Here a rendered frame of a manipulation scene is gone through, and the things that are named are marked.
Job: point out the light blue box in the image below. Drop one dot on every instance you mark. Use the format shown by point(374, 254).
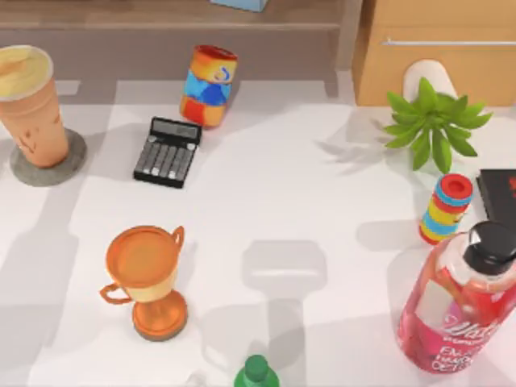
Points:
point(240, 4)

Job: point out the black calculator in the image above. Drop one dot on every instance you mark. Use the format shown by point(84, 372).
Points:
point(167, 155)

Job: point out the green bottle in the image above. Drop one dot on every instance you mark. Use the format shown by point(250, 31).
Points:
point(256, 373)

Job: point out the grey round coaster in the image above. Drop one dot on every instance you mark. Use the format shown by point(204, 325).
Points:
point(74, 155)

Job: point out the black book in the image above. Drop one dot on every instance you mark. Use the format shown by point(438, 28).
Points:
point(500, 193)

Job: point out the green plant in white pot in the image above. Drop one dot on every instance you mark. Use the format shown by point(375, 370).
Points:
point(433, 117)

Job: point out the wooden cupboard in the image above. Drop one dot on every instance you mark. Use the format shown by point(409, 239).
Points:
point(435, 68)

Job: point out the orange trophy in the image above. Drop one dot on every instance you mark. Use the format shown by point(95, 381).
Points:
point(143, 266)

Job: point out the wooden open shelf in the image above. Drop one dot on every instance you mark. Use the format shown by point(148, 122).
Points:
point(169, 36)

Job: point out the orange drink cup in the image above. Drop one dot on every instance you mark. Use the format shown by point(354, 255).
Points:
point(32, 117)

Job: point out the stack of coloured rings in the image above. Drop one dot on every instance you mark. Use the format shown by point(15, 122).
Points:
point(445, 209)

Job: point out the orange red blue can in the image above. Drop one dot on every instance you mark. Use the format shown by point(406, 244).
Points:
point(207, 86)

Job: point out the pink bottle with black cap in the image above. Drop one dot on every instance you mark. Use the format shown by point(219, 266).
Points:
point(451, 306)

